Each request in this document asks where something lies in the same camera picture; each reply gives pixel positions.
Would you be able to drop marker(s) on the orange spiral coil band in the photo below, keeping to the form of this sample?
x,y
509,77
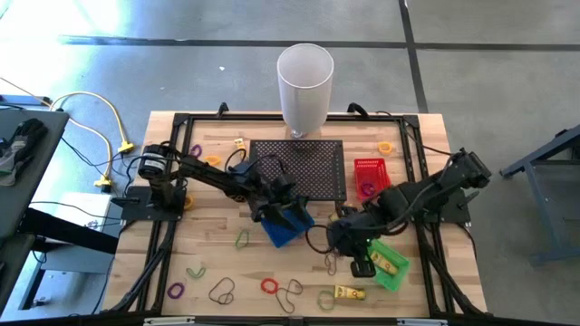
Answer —
x,y
263,286

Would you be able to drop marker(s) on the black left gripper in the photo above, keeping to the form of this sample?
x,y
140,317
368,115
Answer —
x,y
276,192

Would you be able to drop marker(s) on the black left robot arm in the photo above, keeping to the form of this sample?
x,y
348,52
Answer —
x,y
204,174

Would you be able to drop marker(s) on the red plastic basket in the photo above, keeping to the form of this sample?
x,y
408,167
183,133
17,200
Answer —
x,y
371,174

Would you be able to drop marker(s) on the black perforated metal riser stand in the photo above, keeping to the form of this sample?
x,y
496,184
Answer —
x,y
312,172

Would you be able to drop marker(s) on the blue-grey metal stand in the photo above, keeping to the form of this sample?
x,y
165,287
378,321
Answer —
x,y
539,152

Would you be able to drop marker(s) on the black aluminium table frame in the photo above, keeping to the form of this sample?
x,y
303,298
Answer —
x,y
254,117

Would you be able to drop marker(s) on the light green rubber band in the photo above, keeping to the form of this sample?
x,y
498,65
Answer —
x,y
318,300

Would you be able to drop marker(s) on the blue plastic basket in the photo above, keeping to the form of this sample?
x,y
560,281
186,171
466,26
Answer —
x,y
285,235

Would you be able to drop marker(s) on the green plastic basket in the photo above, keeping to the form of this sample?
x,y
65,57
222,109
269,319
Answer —
x,y
396,277

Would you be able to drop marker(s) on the purple spiral coil band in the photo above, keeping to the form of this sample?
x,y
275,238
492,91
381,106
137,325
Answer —
x,y
192,151
169,290
363,188

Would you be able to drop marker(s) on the small yellow clip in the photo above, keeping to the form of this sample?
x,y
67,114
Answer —
x,y
239,144

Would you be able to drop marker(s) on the grey black work gloves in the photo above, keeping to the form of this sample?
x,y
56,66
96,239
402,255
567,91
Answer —
x,y
22,140

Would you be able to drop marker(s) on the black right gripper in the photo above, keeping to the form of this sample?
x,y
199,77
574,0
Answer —
x,y
351,237

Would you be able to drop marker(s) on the black side table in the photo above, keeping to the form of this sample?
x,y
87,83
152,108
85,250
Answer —
x,y
41,181

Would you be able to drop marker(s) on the white translucent cylinder container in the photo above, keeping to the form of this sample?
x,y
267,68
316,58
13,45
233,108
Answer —
x,y
304,90

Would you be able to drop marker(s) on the black frame clamp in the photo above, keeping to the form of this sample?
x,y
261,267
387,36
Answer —
x,y
222,109
358,108

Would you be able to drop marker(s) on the green yellow snack packet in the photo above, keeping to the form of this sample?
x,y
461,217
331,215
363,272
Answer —
x,y
334,217

